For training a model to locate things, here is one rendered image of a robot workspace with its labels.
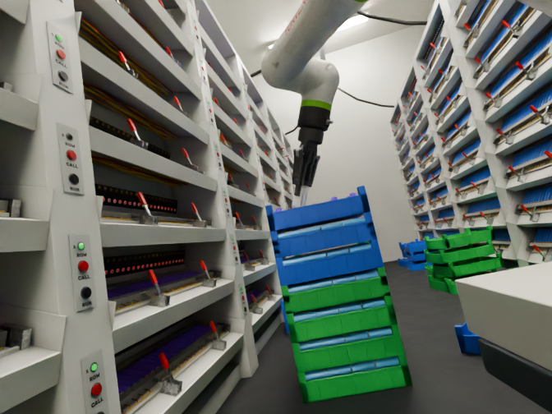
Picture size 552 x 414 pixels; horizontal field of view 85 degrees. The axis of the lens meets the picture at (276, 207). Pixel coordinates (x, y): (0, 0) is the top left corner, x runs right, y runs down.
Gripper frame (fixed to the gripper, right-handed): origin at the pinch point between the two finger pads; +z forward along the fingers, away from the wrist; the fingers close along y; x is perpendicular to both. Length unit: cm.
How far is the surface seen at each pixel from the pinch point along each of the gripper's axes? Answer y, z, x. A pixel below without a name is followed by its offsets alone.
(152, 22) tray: -15, -53, 66
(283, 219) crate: -5.4, 7.3, 1.1
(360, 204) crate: 5.9, -1.0, -16.9
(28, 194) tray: -63, 4, 13
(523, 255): 115, 14, -69
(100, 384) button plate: -56, 32, -1
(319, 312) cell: -2.2, 31.2, -14.2
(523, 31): 73, -78, -46
